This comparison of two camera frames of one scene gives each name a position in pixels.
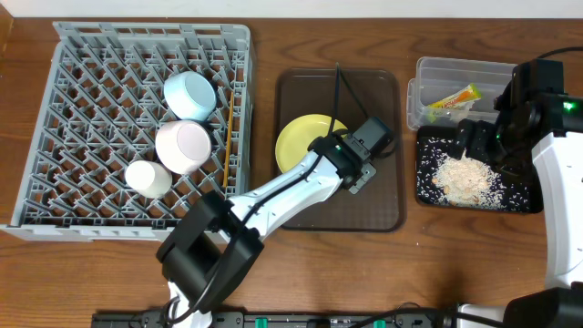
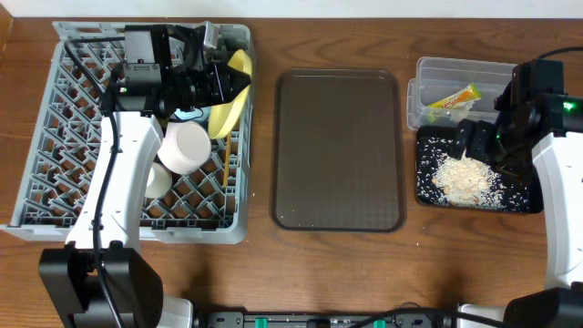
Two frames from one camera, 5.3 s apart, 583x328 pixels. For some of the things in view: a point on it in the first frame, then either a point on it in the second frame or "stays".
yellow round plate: (292, 145) to (223, 117)
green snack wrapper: (471, 93) stays
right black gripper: (479, 131) stays
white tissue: (461, 113) stays
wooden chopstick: (229, 140) stays
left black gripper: (370, 173) to (214, 89)
